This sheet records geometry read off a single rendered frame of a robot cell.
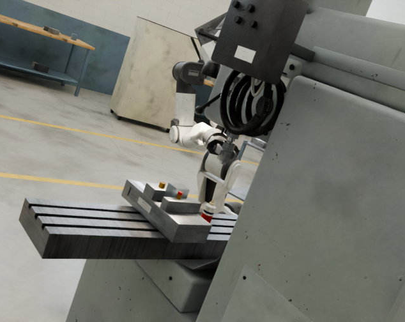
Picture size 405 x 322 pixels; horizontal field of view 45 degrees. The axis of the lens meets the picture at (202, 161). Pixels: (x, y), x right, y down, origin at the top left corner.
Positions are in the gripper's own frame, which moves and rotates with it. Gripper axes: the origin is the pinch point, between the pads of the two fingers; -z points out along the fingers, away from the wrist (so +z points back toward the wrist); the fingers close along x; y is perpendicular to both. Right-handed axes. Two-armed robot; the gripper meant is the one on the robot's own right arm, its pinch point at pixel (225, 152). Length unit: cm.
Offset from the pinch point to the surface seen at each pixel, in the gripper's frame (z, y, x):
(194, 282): -29.0, 37.5, -5.6
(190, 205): -10.2, 19.2, -9.2
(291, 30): -49, -43, -15
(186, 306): -29, 46, -5
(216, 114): -2.9, -12.4, -9.5
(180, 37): 613, -26, 104
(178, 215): -14.7, 22.2, -13.6
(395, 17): 878, -233, 621
